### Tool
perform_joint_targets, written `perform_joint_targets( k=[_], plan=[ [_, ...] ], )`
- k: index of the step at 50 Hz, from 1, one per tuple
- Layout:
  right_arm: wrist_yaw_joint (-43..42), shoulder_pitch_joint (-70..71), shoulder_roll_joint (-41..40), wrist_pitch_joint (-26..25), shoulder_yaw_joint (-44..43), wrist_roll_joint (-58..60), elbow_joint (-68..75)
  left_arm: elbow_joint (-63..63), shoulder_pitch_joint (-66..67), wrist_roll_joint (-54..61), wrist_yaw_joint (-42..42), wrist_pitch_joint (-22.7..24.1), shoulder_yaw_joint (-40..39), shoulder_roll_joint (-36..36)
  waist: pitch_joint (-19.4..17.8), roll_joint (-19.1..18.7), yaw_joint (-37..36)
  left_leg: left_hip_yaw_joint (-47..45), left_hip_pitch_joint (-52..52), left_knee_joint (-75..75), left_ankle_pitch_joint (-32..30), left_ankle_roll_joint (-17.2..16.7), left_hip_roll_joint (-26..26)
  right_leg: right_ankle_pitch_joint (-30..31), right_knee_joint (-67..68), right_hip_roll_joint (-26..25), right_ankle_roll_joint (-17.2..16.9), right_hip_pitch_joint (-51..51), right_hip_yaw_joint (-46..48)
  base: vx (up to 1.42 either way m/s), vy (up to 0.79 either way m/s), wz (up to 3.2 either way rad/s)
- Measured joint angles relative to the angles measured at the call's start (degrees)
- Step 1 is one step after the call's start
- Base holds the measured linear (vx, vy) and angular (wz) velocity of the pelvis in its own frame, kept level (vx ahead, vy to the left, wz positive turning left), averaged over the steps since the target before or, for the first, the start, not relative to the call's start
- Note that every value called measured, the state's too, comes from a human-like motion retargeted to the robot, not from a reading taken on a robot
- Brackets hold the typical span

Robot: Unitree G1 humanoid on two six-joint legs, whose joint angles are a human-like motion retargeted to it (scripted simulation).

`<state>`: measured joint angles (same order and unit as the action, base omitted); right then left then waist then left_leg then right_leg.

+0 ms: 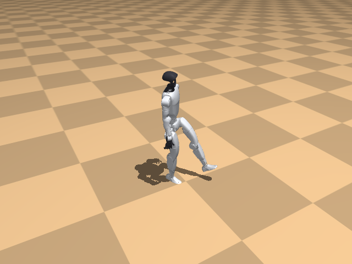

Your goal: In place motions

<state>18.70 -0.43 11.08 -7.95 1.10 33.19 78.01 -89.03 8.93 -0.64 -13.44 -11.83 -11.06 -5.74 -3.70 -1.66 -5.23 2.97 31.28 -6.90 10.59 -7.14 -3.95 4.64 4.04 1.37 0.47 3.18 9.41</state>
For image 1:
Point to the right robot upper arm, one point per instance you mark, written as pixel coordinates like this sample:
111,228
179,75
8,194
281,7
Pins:
165,103

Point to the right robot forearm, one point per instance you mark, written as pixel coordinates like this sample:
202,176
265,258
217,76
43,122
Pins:
168,130

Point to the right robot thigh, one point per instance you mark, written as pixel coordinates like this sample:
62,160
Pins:
175,149

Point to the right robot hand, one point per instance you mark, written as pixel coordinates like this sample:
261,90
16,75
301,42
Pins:
168,144

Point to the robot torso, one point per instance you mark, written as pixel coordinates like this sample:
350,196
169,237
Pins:
173,108

